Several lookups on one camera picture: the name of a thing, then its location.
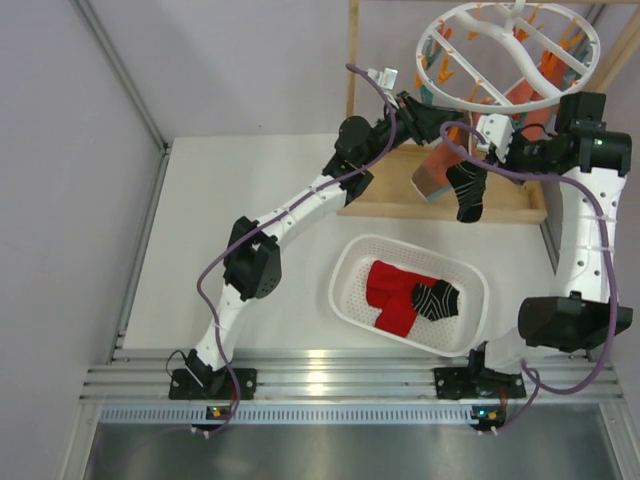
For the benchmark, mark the white perforated plastic basket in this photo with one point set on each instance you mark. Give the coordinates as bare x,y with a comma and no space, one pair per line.
449,337

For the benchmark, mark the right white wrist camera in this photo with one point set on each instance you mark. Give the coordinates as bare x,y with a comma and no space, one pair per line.
496,131

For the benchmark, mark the black striped sock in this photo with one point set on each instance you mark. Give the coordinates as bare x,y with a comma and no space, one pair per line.
436,302
469,183

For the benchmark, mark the orange patterned sock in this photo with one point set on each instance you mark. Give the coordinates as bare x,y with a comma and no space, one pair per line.
429,179

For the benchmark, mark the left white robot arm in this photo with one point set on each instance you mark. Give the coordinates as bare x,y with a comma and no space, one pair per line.
252,259

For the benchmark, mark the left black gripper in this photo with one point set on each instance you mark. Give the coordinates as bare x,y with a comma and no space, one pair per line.
423,122

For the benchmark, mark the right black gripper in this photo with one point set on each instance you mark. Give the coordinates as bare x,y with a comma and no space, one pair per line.
516,136

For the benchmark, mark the red sock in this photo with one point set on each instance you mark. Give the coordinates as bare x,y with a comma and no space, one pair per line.
389,289

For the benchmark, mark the white round clip hanger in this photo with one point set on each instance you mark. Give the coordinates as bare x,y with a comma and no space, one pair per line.
506,57

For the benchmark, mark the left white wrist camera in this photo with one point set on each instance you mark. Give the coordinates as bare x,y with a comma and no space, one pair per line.
385,78

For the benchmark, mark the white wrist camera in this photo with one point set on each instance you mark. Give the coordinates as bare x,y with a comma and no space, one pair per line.
385,78
496,131

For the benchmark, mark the wooden hanger stand frame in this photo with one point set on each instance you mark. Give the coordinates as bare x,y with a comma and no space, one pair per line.
410,182

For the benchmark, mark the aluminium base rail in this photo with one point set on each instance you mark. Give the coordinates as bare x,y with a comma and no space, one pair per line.
320,387

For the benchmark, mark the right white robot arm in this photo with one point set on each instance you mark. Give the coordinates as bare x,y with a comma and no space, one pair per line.
591,164

